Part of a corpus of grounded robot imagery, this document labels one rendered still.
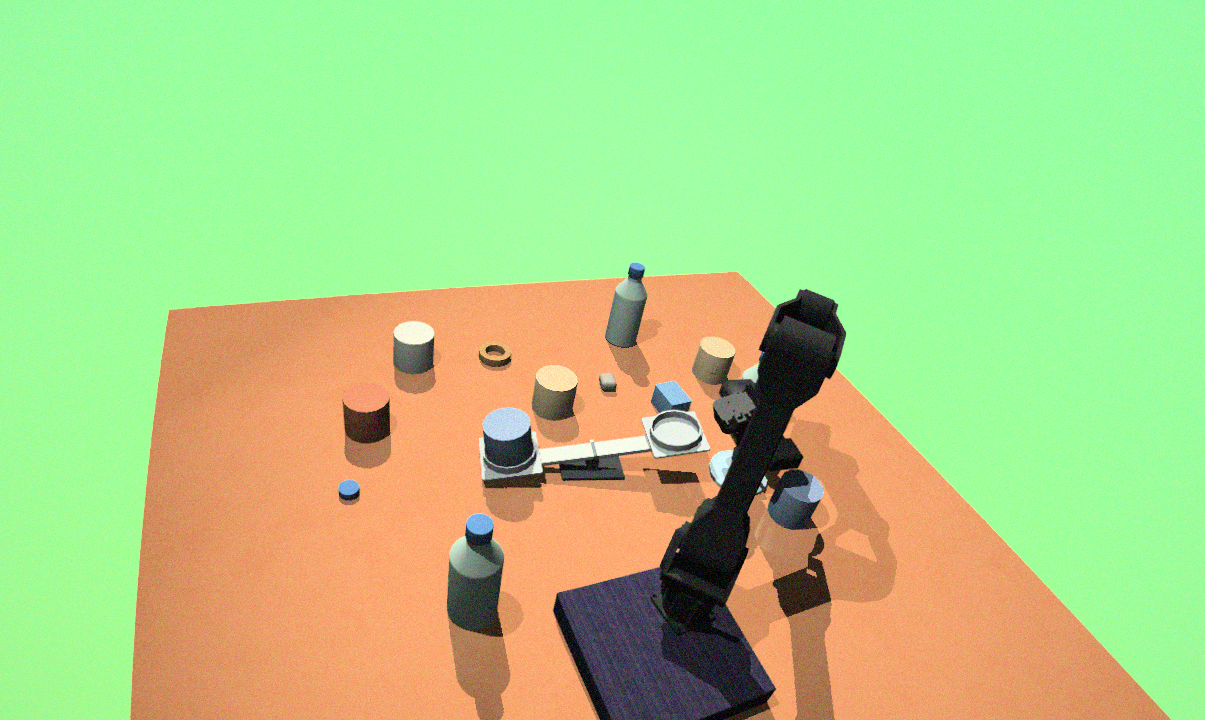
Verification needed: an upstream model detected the white balance beam with square pans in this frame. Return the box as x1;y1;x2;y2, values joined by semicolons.
480;411;710;480

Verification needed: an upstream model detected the tan ring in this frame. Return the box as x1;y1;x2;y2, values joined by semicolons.
480;341;511;367

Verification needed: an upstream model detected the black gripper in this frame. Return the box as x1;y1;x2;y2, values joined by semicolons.
719;379;803;471

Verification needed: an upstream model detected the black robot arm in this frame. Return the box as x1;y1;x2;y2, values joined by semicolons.
649;288;847;635

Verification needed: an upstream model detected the beige cylinder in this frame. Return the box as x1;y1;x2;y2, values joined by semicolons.
692;336;736;385
531;365;578;421

